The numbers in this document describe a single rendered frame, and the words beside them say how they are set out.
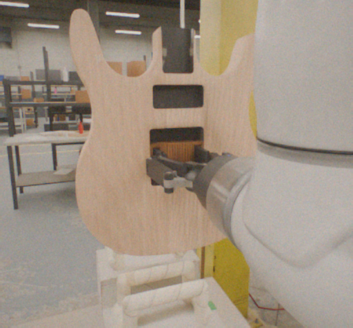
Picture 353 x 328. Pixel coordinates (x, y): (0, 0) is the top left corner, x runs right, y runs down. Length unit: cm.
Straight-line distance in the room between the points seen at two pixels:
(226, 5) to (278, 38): 157
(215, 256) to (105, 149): 156
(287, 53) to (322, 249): 11
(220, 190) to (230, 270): 181
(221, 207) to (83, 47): 32
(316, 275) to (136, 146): 37
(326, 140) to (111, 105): 37
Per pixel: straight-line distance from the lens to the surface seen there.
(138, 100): 49
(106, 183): 50
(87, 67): 48
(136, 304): 71
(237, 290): 220
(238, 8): 178
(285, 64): 18
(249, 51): 57
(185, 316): 83
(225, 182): 28
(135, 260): 88
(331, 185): 18
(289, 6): 18
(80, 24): 49
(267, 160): 20
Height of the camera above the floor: 157
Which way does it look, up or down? 12 degrees down
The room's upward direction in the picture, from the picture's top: straight up
